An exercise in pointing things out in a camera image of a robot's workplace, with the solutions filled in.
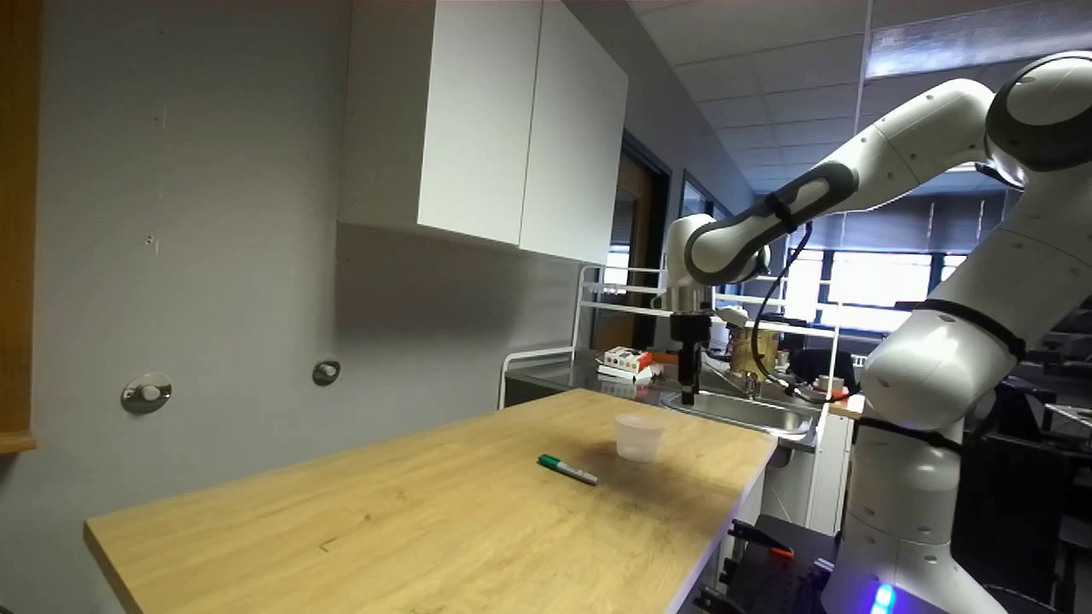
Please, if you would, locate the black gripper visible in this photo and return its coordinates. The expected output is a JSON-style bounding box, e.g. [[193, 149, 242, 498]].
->
[[668, 284, 717, 410]]

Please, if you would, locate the green Sharpie marker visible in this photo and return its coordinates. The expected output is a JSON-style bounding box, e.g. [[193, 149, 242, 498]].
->
[[536, 450, 601, 492]]

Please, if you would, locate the red and white box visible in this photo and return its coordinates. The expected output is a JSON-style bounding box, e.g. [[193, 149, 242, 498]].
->
[[598, 344, 665, 390]]

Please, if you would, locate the yellowish background object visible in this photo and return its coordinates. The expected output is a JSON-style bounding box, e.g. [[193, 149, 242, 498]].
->
[[726, 329, 780, 381]]

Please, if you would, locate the white metal shelf rack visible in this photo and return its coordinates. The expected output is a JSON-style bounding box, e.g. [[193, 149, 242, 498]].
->
[[497, 264, 858, 461]]

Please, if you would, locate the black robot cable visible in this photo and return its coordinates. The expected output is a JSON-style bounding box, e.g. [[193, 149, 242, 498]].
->
[[747, 218, 819, 381]]

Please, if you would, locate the red handled tool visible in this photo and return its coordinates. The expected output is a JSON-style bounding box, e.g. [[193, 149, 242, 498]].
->
[[726, 519, 800, 571]]

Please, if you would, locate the white wall cabinet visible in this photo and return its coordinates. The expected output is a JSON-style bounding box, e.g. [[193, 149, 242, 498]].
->
[[339, 0, 630, 271]]

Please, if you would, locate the wooden frame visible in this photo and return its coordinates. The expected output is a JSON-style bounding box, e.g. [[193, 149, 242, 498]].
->
[[0, 0, 47, 461]]

